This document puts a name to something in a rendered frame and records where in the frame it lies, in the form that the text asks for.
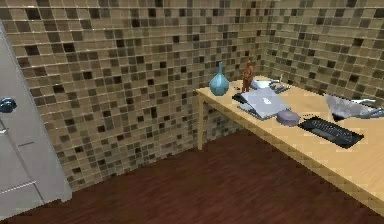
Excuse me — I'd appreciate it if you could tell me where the light wooden table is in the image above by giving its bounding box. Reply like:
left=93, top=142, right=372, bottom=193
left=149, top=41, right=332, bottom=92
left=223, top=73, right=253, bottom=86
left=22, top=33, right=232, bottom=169
left=195, top=75, right=384, bottom=218

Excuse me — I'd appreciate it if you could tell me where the silver laptop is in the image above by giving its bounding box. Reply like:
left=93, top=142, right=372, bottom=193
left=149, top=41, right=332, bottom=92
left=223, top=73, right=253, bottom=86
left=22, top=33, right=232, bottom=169
left=237, top=87, right=292, bottom=121

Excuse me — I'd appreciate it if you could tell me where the brown figurine statue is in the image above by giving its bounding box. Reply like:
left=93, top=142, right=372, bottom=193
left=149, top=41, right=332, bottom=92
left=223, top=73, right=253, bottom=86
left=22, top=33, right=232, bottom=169
left=241, top=60, right=255, bottom=94

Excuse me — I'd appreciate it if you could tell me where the dark round door handle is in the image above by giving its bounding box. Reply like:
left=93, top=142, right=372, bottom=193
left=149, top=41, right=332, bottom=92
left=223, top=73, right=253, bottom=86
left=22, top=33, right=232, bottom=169
left=0, top=97, right=18, bottom=114

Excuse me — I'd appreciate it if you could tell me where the black keyboard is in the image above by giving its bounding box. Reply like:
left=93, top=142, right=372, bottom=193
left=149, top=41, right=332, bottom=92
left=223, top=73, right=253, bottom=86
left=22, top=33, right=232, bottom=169
left=297, top=116, right=365, bottom=150

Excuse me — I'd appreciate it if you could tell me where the blue glass vase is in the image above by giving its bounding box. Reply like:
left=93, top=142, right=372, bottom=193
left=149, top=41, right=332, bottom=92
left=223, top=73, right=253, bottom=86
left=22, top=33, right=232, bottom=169
left=208, top=61, right=231, bottom=97

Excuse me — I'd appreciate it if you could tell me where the white room door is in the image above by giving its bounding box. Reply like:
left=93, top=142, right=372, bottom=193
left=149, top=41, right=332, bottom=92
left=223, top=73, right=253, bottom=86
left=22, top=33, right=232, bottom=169
left=0, top=22, right=73, bottom=221

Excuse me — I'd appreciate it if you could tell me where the black small flat object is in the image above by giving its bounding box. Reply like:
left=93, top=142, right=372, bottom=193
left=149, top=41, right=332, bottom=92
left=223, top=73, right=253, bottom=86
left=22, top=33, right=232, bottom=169
left=232, top=93, right=248, bottom=104

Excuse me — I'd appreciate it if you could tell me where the grey round bowl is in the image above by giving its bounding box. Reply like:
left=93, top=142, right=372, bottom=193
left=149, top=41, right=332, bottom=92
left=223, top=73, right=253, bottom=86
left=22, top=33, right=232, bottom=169
left=276, top=110, right=302, bottom=127

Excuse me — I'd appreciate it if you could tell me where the grey flat object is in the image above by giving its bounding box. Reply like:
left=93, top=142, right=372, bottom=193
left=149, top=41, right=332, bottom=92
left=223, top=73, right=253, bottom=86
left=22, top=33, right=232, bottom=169
left=250, top=78, right=292, bottom=95

